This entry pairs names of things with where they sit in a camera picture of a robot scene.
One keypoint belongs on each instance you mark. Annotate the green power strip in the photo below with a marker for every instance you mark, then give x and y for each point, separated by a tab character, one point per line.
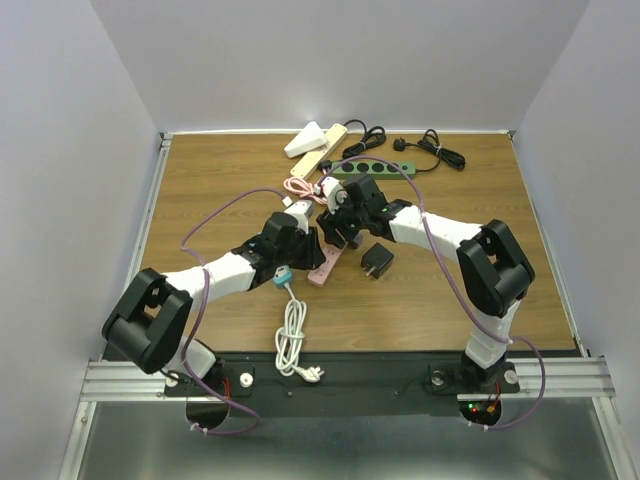
376	169

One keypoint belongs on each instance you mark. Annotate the cream power strip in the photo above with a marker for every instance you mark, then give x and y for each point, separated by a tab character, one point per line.
309	162

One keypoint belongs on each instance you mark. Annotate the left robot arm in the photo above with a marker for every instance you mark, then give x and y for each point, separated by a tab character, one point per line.
147	324

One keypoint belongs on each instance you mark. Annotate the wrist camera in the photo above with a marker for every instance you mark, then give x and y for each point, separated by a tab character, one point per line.
301	211
334	193

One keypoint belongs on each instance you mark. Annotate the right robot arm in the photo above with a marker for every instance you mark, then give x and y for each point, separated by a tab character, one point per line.
484	264

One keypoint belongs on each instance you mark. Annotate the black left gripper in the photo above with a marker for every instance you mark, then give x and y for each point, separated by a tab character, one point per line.
312	254

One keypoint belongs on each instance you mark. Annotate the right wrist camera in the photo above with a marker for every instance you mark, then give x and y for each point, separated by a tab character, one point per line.
334	193

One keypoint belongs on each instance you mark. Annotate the white wedge adapter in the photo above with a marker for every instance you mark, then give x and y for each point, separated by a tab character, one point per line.
310	137

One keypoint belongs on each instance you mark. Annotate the pink power strip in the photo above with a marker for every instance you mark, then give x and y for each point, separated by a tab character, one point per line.
319	276

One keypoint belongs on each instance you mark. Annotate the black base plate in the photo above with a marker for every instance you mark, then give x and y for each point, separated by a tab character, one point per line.
358	384

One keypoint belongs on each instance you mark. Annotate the teal travel adapter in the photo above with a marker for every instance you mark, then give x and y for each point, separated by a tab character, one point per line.
283	277

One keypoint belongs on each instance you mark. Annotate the aluminium frame rail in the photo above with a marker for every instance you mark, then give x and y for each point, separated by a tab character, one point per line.
86	410

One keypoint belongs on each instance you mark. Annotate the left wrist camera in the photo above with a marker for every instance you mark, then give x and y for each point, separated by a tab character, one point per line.
301	211

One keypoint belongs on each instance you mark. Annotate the black charger block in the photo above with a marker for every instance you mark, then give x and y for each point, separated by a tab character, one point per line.
376	261

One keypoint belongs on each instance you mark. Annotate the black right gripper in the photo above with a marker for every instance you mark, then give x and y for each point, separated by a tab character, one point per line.
330	222

